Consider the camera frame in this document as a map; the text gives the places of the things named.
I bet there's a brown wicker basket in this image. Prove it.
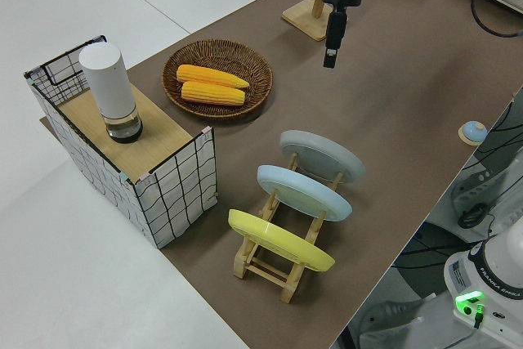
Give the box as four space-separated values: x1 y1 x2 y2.
162 39 274 119

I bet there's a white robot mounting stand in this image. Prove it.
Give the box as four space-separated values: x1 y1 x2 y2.
342 295 523 349

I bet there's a short yellow corn cob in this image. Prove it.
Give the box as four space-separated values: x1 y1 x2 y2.
180 80 247 107

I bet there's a black wire grid basket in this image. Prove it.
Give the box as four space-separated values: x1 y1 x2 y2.
23 34 217 250

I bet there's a brown table mat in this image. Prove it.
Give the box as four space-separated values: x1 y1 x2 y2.
38 0 523 349

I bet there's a white cylindrical bottle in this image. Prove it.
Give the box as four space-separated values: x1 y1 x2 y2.
78 41 144 145

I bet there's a wooden shelf board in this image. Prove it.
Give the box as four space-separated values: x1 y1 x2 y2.
56 85 193 175

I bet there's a light blue plate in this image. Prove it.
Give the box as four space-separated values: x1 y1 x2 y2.
256 163 354 223

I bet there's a gray plate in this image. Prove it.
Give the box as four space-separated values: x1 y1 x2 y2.
279 129 366 186

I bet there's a black cable coil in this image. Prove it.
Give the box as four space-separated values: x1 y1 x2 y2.
457 203 488 230

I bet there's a wooden plate rack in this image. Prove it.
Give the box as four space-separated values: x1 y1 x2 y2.
232 150 346 304

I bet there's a yellow plate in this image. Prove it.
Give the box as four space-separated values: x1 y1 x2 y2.
227 208 337 273

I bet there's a long yellow corn cob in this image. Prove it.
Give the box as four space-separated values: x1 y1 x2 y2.
176 64 251 90

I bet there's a wooden mug stand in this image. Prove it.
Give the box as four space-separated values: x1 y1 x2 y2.
280 0 334 43

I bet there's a blue call bell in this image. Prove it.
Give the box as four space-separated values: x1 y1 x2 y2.
458 119 487 146

